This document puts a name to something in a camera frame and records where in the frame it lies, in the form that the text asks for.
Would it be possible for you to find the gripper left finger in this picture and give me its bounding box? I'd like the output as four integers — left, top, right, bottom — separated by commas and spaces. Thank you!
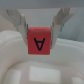
5, 8, 29, 47

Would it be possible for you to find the white plastic box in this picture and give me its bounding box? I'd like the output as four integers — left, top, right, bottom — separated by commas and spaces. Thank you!
0, 30, 84, 84

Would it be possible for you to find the pink block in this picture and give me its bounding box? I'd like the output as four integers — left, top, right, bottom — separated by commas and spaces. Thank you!
26, 26, 53, 56

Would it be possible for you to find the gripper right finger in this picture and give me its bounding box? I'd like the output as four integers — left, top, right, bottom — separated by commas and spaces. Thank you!
49, 7, 73, 47

